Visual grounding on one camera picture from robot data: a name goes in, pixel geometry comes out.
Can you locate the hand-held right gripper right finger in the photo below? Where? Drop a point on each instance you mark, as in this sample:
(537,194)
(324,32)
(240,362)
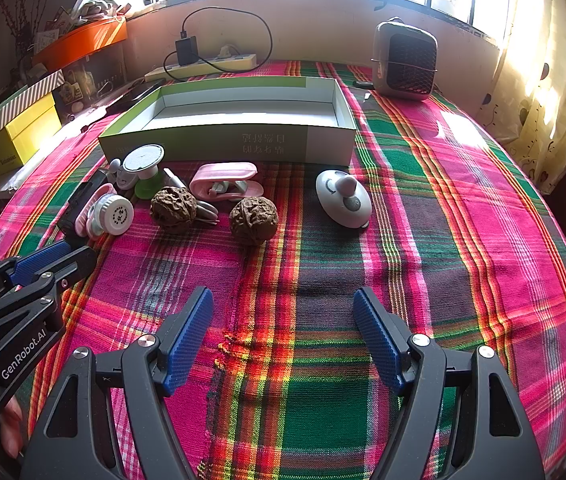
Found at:
(378,340)

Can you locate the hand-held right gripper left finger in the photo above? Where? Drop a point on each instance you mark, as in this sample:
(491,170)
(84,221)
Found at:
(188,340)

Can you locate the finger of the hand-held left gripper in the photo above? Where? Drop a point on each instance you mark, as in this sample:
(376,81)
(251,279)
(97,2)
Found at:
(78,260)
(38,262)

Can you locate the pink white holder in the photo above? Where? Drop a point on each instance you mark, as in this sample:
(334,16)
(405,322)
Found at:
(85,212)

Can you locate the black rectangular device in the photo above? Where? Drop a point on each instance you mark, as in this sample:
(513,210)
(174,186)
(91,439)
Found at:
(80,202)

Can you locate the white round jar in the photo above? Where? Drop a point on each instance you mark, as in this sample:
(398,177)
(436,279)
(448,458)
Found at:
(115,215)

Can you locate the white round knob gadget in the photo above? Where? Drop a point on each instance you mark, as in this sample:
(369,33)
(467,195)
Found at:
(122,177)

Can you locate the brown walnut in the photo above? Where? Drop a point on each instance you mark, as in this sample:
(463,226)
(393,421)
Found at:
(173,210)
(253,220)

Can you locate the green stand with grey disc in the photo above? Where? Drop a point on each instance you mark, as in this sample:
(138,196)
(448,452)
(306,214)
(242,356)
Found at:
(143,160)

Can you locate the white oval gadget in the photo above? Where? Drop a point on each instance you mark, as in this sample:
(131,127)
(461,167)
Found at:
(335,200)

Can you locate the pink clip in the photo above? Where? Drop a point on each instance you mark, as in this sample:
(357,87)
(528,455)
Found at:
(223,171)

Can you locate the green white cardboard box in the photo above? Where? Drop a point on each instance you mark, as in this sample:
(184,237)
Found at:
(273,142)

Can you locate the person's left hand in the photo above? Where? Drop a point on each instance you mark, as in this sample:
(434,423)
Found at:
(14,425)

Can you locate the plaid tablecloth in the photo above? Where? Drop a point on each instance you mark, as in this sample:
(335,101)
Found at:
(313,260)

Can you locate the yellow box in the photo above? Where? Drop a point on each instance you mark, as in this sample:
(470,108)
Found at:
(23,145)

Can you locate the striped box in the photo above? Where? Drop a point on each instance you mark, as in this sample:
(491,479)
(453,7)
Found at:
(18,105)

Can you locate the orange box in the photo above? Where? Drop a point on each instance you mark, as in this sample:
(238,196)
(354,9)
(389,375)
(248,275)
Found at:
(83,42)

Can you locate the black charger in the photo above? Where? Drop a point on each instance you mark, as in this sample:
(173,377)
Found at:
(186,50)

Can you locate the cream power strip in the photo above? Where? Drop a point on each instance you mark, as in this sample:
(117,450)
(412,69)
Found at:
(228,62)

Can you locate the beige plug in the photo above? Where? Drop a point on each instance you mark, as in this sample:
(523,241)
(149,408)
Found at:
(225,52)

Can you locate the small beige heater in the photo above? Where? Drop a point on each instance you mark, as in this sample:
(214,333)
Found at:
(403,60)

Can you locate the cream dotted curtain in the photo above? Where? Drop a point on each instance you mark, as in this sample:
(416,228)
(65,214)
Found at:
(538,85)

